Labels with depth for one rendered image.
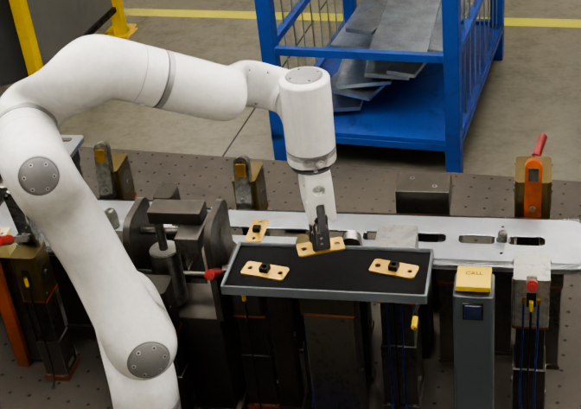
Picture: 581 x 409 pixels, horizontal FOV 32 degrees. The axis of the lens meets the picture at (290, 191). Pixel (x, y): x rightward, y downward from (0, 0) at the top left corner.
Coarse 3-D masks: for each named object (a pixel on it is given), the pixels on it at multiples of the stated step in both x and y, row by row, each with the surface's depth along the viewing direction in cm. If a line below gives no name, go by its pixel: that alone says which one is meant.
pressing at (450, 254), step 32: (0, 224) 239; (288, 224) 227; (352, 224) 225; (384, 224) 223; (416, 224) 222; (448, 224) 221; (480, 224) 220; (512, 224) 219; (544, 224) 217; (576, 224) 216; (448, 256) 211; (480, 256) 210; (512, 256) 209; (576, 256) 207
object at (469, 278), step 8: (464, 272) 180; (472, 272) 180; (480, 272) 180; (488, 272) 180; (456, 280) 179; (464, 280) 179; (472, 280) 178; (480, 280) 178; (488, 280) 178; (456, 288) 178; (464, 288) 177; (472, 288) 177; (480, 288) 177; (488, 288) 176
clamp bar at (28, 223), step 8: (8, 192) 211; (8, 200) 213; (8, 208) 215; (16, 208) 215; (16, 216) 216; (24, 216) 216; (16, 224) 218; (24, 224) 218; (32, 224) 219; (24, 232) 219; (32, 232) 219
